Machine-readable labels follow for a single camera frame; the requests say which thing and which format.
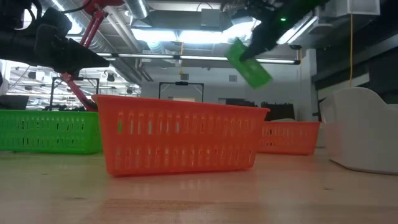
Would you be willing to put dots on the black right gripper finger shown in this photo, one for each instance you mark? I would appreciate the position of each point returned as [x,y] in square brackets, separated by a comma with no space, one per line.
[250,53]

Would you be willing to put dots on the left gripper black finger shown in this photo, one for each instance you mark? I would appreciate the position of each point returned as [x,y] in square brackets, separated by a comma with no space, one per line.
[84,59]

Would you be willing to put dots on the green plastic slotted basket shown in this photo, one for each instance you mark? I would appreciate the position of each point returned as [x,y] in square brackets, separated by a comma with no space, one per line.
[46,132]
[253,70]

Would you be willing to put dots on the orange plastic slotted basket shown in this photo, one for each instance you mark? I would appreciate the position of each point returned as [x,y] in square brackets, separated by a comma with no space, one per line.
[180,140]
[292,138]

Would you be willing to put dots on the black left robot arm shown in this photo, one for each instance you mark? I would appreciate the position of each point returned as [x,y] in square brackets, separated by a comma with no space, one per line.
[14,46]

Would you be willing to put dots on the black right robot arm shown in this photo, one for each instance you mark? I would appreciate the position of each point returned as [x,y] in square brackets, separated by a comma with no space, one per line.
[295,11]

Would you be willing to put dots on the red jointed arm stand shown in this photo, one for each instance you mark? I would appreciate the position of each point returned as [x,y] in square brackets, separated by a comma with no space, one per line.
[90,26]

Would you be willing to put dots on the long ceiling light bar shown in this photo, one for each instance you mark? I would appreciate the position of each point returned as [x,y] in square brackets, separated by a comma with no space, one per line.
[199,58]

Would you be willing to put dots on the grey ceiling box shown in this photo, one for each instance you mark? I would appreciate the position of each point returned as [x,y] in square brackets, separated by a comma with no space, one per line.
[211,18]

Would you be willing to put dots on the dark computer monitor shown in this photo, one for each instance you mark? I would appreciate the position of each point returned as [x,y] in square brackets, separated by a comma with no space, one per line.
[14,102]

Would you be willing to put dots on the black cabinet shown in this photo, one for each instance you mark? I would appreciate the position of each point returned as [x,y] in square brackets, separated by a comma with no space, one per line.
[280,110]

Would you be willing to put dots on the white ceiling unit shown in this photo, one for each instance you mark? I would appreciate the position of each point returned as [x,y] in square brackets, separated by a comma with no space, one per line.
[363,7]

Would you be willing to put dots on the white plastic bin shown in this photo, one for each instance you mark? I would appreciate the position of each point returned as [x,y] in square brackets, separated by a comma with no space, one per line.
[360,130]

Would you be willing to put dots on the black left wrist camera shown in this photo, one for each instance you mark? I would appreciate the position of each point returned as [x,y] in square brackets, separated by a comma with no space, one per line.
[56,21]

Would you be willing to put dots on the silver ventilation duct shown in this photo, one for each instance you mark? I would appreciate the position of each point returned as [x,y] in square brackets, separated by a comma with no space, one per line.
[136,7]

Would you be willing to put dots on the black rectangular frame stand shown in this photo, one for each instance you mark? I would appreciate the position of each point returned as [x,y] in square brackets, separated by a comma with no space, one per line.
[181,83]

